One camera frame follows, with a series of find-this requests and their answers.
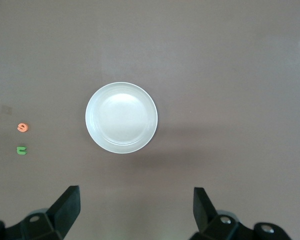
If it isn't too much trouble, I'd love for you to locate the beige round plate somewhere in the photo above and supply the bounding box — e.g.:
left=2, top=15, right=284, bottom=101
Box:
left=85, top=81, right=159, bottom=155

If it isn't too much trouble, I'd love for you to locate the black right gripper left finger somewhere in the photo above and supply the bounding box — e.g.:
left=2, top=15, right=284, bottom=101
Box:
left=5, top=185, right=81, bottom=240

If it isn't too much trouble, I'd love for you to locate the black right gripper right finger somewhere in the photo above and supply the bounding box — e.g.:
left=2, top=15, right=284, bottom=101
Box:
left=189, top=187, right=256, bottom=240

